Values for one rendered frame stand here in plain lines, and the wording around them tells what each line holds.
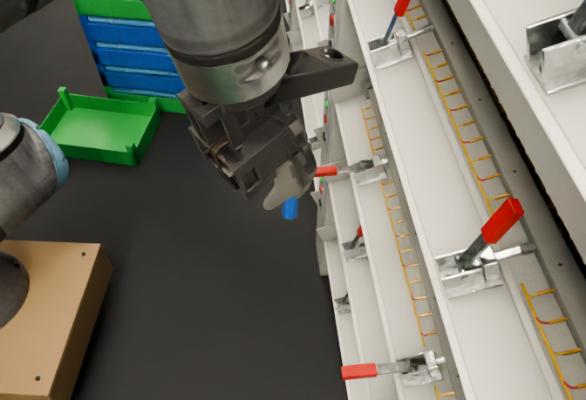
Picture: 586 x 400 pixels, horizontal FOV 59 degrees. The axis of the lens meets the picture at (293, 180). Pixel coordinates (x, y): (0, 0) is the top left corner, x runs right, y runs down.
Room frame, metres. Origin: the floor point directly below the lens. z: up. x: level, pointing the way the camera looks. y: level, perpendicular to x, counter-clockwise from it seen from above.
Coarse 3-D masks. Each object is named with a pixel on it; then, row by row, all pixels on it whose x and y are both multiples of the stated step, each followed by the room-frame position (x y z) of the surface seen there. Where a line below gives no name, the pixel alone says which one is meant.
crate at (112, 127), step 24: (72, 96) 1.20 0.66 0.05; (48, 120) 1.10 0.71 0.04; (72, 120) 1.14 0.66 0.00; (96, 120) 1.14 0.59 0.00; (120, 120) 1.14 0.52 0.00; (144, 120) 1.14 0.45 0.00; (72, 144) 0.99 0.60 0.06; (96, 144) 1.04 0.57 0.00; (120, 144) 1.04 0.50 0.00; (144, 144) 1.02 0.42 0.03
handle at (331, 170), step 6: (318, 168) 0.46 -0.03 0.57; (324, 168) 0.45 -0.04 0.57; (330, 168) 0.45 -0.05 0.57; (336, 168) 0.45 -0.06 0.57; (342, 168) 0.46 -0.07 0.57; (348, 168) 0.46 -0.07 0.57; (354, 168) 0.46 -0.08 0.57; (360, 168) 0.46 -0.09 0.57; (318, 174) 0.45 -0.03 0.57; (324, 174) 0.45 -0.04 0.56; (330, 174) 0.45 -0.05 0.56; (336, 174) 0.45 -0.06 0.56
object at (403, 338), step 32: (352, 96) 0.62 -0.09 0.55; (352, 128) 0.55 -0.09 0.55; (352, 160) 0.49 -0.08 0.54; (384, 224) 0.38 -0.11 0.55; (384, 256) 0.33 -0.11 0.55; (384, 288) 0.29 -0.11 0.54; (416, 288) 0.28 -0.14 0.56; (384, 320) 0.25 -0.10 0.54; (416, 320) 0.25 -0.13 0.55; (416, 352) 0.21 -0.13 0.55
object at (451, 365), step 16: (384, 128) 0.51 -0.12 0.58; (384, 144) 0.49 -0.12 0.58; (384, 192) 0.42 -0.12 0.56; (400, 192) 0.40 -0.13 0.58; (416, 240) 0.33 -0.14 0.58; (400, 256) 0.32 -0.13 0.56; (416, 256) 0.31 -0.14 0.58; (432, 288) 0.27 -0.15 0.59; (432, 304) 0.25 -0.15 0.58; (448, 352) 0.20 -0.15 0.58; (448, 368) 0.18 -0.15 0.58
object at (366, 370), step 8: (344, 368) 0.19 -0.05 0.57; (352, 368) 0.19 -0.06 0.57; (360, 368) 0.19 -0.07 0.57; (368, 368) 0.19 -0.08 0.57; (376, 368) 0.19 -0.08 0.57; (384, 368) 0.19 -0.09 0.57; (392, 368) 0.19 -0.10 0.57; (400, 368) 0.19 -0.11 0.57; (408, 368) 0.19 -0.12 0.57; (344, 376) 0.18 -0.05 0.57; (352, 376) 0.18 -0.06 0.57; (360, 376) 0.18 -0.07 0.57; (368, 376) 0.18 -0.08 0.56; (376, 376) 0.18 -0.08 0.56
